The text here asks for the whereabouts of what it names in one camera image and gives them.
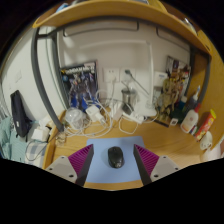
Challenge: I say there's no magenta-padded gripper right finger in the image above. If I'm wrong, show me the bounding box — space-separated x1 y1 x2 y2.
133 143 182 186

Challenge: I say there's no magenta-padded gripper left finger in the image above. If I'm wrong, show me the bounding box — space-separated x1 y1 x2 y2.
44 143 95 187

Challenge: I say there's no black computer mouse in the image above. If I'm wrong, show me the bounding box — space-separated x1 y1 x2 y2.
107 145 125 169

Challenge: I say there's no light blue mouse pad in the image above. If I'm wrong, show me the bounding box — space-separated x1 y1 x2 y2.
83 135 147 184

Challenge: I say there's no small white box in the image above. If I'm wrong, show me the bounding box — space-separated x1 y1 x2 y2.
30 125 51 143

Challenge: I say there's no small white cube clock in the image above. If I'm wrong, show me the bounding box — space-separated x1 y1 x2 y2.
168 117 179 128

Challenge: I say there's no white mug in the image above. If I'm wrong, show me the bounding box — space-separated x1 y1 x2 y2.
199 130 214 151

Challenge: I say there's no white red-capped lotion bottle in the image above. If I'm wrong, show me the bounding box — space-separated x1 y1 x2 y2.
180 103 202 134

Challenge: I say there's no round green tin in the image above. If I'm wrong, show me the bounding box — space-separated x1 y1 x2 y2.
171 109 184 123

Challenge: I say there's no clear plastic cup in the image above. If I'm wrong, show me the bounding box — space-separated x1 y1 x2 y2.
64 107 84 129

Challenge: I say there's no yellow red snack can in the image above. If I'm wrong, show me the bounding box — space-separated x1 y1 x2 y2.
194 108 217 142

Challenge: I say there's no teal bedding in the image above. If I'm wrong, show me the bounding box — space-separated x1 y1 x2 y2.
0 114 46 168

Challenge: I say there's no white power strip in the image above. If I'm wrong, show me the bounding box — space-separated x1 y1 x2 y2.
123 111 145 125

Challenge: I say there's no white charger block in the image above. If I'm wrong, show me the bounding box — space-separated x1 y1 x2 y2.
85 104 104 123

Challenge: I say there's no tan robot figure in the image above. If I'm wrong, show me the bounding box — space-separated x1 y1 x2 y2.
157 78 183 124

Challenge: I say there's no black hanging bag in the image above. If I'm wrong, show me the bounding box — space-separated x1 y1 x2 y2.
9 89 33 138

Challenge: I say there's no black charger block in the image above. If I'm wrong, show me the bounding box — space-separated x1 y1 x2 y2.
122 103 133 116

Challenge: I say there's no white power adapter brick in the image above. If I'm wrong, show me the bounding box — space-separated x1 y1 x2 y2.
111 101 124 119

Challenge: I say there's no metal cup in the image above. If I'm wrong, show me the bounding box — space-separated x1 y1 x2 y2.
121 88 138 106

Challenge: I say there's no white-nozzle squeeze bottle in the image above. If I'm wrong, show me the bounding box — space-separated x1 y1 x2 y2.
186 85 202 113

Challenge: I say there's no robot model kit box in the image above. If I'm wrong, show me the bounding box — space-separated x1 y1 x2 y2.
59 60 99 111

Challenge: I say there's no colourful printed poster box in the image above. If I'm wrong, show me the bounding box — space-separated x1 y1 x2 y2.
165 55 192 88

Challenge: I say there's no wooden shelf unit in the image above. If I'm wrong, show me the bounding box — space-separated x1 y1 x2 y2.
32 0 213 56

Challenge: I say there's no white charging cable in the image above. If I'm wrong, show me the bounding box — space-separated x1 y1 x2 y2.
64 89 116 138

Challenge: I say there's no white wall control box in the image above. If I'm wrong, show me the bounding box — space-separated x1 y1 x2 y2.
153 70 168 88

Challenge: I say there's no white wall socket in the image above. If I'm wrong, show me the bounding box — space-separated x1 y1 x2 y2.
103 68 120 83
119 67 137 83

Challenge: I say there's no dark plug cable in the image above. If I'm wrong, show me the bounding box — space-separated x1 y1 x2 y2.
124 69 150 96

